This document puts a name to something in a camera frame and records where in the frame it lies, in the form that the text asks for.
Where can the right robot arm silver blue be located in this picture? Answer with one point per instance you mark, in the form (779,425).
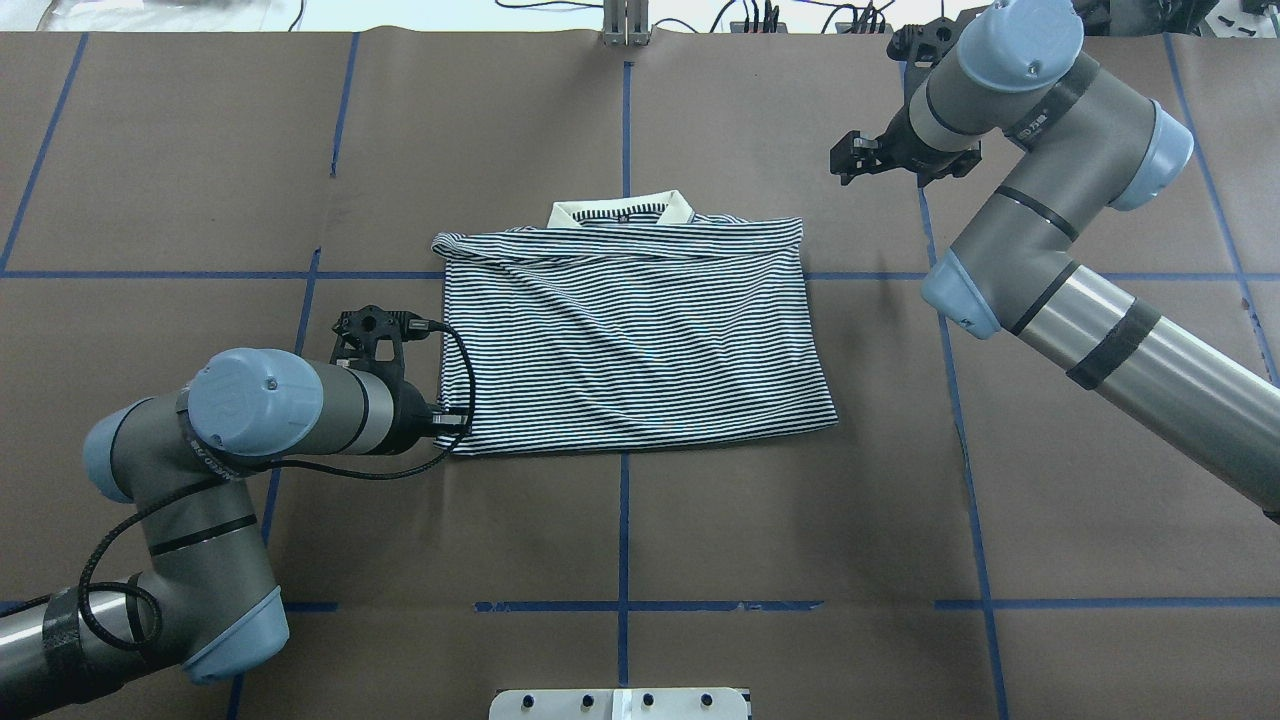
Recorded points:
(1088,143)

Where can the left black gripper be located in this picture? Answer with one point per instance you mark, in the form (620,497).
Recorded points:
(411,419)

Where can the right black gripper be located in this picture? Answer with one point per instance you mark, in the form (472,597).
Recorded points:
(893,142)

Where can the striped polo shirt white collar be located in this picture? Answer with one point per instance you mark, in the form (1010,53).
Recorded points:
(629,324)

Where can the aluminium frame post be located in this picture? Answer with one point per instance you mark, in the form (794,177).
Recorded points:
(626,23)

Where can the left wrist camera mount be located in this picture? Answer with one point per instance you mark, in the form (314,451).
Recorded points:
(371,340)

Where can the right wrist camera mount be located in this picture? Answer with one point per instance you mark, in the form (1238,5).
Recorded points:
(922,46)

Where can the white central mounting post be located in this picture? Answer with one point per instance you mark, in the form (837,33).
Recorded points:
(623,703)

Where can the usb hub orange far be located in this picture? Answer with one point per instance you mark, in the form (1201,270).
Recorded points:
(757,18)

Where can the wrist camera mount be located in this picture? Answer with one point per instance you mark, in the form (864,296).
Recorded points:
(371,340)
(922,46)

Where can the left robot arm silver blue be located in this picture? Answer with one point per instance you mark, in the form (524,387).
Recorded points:
(186,580)

